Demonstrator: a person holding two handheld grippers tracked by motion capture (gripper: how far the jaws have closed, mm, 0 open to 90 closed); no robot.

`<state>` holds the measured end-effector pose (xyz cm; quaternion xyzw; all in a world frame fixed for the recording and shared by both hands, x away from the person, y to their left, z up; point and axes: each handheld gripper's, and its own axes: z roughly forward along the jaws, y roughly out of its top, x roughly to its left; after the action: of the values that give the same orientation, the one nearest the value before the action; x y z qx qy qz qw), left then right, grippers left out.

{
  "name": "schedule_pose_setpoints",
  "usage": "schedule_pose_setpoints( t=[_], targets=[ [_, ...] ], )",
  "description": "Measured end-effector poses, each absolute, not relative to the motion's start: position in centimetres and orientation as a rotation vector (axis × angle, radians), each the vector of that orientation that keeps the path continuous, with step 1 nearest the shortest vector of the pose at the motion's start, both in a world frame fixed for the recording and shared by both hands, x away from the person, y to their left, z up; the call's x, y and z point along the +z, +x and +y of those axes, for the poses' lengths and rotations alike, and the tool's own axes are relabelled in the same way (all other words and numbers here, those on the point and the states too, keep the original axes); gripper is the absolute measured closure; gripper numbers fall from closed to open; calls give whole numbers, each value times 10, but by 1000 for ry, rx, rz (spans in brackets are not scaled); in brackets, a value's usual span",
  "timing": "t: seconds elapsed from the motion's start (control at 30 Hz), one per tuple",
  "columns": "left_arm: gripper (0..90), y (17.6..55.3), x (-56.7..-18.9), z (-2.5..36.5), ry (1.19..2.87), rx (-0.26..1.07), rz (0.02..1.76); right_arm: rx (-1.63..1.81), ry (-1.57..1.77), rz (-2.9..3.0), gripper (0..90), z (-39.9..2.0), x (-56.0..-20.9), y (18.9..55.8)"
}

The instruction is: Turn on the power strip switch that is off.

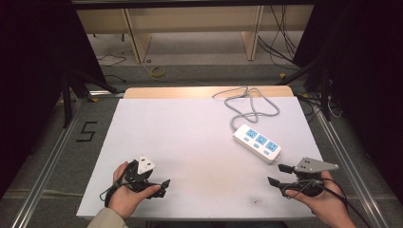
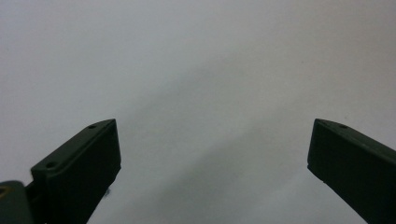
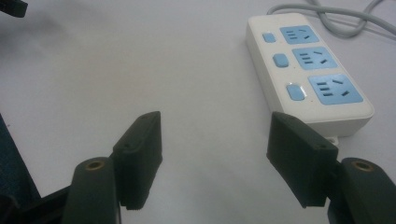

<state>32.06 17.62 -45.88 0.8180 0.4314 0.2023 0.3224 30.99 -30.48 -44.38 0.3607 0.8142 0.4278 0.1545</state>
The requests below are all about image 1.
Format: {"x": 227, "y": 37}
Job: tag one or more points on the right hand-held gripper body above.
{"x": 312, "y": 165}

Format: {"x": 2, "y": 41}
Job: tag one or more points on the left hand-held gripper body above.
{"x": 142, "y": 172}

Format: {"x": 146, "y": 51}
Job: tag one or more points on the person's left hand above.
{"x": 126, "y": 198}

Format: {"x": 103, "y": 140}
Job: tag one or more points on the person's right hand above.
{"x": 321, "y": 205}

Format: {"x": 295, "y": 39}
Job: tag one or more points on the white power strip blue sockets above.
{"x": 257, "y": 143}

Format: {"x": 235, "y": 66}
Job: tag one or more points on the white table cover sheet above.
{"x": 190, "y": 142}

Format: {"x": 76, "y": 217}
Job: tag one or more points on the black metal stand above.
{"x": 324, "y": 91}
{"x": 68, "y": 98}

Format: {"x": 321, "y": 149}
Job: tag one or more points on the wooden table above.
{"x": 174, "y": 92}

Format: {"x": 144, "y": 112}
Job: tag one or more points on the black curtain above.
{"x": 31, "y": 79}
{"x": 367, "y": 79}

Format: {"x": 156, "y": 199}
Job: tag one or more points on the light wooden desk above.
{"x": 196, "y": 19}

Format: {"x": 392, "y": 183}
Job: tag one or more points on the aluminium floor rail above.
{"x": 47, "y": 164}
{"x": 348, "y": 164}

